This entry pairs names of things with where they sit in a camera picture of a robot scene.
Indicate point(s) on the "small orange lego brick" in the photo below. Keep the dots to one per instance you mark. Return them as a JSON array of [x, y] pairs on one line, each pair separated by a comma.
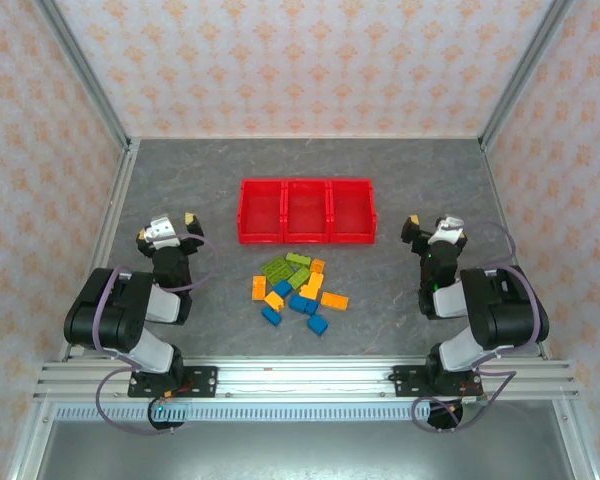
[[318, 265]]

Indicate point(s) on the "blue lego brick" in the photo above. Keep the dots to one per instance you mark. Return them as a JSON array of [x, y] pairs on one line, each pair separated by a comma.
[[282, 288], [312, 307], [271, 316], [318, 325], [298, 302]]

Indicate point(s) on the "lime green lego brick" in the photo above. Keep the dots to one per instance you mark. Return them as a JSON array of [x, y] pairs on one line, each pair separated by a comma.
[[300, 277], [298, 259]]

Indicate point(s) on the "long yellow-orange lego brick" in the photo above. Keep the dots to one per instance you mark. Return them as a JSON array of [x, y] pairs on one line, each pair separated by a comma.
[[311, 287]]

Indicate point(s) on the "right black-white robot arm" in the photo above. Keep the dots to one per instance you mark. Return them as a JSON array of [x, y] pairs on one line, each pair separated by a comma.
[[505, 310]]

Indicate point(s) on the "left black-white robot arm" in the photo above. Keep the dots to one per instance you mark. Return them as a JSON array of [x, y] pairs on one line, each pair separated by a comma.
[[105, 310]]

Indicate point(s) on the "grey metal panel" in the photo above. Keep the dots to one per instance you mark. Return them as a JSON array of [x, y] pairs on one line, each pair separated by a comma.
[[300, 450]]

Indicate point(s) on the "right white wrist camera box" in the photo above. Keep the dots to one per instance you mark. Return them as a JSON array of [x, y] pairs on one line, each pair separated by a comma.
[[447, 231]]

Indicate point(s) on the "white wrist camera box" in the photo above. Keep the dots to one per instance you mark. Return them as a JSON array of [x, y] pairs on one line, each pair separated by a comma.
[[447, 231], [161, 231]]

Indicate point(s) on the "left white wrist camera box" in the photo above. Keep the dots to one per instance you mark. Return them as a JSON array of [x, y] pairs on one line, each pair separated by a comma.
[[161, 231]]

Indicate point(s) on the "aluminium side rail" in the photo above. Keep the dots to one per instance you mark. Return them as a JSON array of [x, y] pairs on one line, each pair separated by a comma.
[[497, 190], [109, 225]]

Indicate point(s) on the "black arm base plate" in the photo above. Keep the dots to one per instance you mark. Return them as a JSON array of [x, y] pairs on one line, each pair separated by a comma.
[[405, 381], [200, 381]]

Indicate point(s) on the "long aluminium mounting rail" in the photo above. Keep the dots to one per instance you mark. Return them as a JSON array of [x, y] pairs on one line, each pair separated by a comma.
[[300, 382]]

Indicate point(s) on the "aluminium frame post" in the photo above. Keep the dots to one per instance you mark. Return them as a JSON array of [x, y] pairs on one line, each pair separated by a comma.
[[521, 75], [88, 75]]

